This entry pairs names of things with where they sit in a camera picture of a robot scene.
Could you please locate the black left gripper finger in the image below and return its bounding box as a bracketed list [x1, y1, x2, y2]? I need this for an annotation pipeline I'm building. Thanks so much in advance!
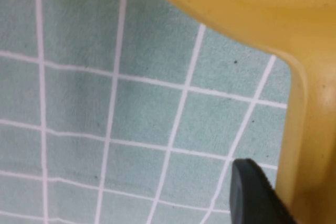
[229, 158, 299, 224]

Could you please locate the yellow plastic dustpan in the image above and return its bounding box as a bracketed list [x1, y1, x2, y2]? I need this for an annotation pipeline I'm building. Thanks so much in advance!
[135, 0, 336, 224]

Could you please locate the green checked tablecloth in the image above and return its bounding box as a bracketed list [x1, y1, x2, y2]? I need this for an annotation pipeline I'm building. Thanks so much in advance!
[0, 0, 289, 224]

